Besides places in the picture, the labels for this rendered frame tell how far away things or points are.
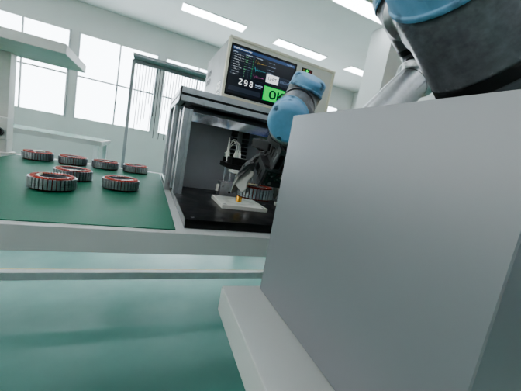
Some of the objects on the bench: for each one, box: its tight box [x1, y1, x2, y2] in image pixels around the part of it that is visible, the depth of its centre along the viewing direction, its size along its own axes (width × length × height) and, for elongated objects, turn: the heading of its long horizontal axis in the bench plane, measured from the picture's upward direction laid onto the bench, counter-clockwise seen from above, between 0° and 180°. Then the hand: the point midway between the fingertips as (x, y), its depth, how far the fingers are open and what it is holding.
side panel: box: [160, 105, 178, 190], centre depth 118 cm, size 28×3×32 cm, turn 152°
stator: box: [53, 165, 93, 182], centre depth 94 cm, size 11×11×4 cm
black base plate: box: [170, 186, 276, 234], centre depth 98 cm, size 47×64×2 cm
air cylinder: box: [216, 180, 236, 197], centre depth 105 cm, size 5×8×6 cm
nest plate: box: [211, 195, 267, 213], centre depth 92 cm, size 15×15×1 cm
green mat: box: [0, 154, 176, 230], centre depth 92 cm, size 94×61×1 cm, turn 152°
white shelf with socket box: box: [0, 26, 86, 154], centre depth 111 cm, size 35×37×46 cm
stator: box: [102, 175, 140, 192], centre depth 93 cm, size 11×11×4 cm
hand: (253, 192), depth 81 cm, fingers closed on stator, 13 cm apart
